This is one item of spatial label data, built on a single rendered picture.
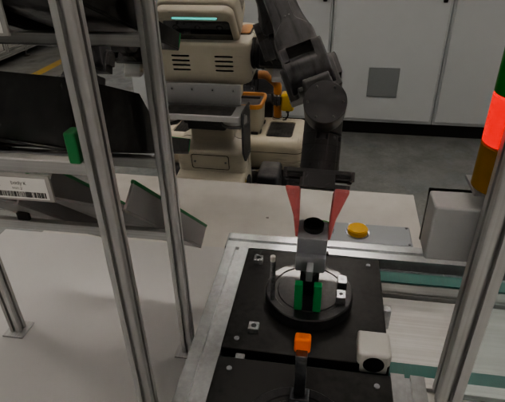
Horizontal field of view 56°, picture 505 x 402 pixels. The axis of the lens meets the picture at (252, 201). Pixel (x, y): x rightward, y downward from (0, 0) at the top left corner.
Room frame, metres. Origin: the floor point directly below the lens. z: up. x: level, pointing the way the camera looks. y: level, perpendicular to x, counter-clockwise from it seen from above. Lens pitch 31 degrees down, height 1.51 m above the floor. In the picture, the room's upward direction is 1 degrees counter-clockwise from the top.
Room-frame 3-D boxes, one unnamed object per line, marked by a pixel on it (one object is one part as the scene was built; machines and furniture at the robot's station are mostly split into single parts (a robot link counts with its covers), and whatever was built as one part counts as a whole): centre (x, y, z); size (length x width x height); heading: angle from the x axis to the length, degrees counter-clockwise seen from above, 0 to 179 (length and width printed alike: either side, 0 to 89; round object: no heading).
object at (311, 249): (0.57, -0.09, 1.08); 0.08 x 0.04 x 0.07; 170
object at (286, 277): (0.58, -0.09, 0.98); 0.14 x 0.14 x 0.02
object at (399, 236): (0.77, -0.21, 0.93); 0.21 x 0.07 x 0.06; 80
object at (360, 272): (0.58, -0.09, 0.96); 0.24 x 0.24 x 0.02; 80
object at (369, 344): (0.46, -0.17, 0.97); 0.05 x 0.05 x 0.04; 80
